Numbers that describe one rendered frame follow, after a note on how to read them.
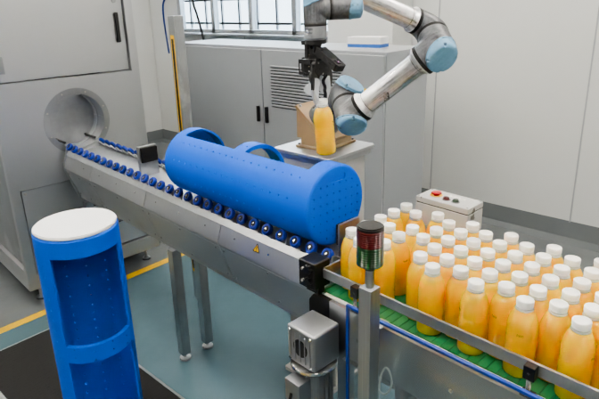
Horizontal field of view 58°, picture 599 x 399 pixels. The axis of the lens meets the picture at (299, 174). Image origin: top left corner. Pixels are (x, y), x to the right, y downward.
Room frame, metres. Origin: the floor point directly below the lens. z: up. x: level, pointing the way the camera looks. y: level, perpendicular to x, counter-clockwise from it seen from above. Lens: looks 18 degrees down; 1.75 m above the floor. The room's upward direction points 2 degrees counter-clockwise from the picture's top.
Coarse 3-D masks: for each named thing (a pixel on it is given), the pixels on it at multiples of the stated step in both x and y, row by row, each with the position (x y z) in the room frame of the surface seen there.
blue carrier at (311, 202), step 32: (192, 128) 2.30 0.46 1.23; (192, 160) 2.09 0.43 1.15; (224, 160) 1.96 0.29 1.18; (256, 160) 1.87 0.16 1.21; (224, 192) 1.92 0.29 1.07; (256, 192) 1.78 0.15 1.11; (288, 192) 1.68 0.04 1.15; (320, 192) 1.64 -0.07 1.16; (352, 192) 1.75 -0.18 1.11; (288, 224) 1.68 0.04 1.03; (320, 224) 1.64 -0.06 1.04
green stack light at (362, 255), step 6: (360, 252) 1.12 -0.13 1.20; (366, 252) 1.11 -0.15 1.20; (372, 252) 1.10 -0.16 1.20; (378, 252) 1.11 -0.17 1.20; (360, 258) 1.12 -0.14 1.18; (366, 258) 1.11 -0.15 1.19; (372, 258) 1.10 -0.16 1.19; (378, 258) 1.11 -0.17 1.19; (360, 264) 1.12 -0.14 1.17; (366, 264) 1.11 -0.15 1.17; (372, 264) 1.10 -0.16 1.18; (378, 264) 1.11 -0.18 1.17
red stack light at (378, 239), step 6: (360, 234) 1.12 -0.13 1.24; (366, 234) 1.11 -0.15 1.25; (372, 234) 1.11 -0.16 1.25; (378, 234) 1.11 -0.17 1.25; (360, 240) 1.12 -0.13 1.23; (366, 240) 1.11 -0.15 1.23; (372, 240) 1.10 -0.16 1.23; (378, 240) 1.11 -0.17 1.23; (360, 246) 1.12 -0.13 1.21; (366, 246) 1.11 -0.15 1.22; (372, 246) 1.11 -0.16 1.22; (378, 246) 1.11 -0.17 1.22
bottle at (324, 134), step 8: (320, 112) 1.79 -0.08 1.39; (328, 112) 1.79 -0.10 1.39; (320, 120) 1.79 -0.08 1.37; (328, 120) 1.79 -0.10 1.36; (320, 128) 1.79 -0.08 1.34; (328, 128) 1.79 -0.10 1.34; (320, 136) 1.79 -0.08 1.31; (328, 136) 1.79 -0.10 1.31; (320, 144) 1.79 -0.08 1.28; (328, 144) 1.79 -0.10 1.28; (320, 152) 1.80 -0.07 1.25; (328, 152) 1.79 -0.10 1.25
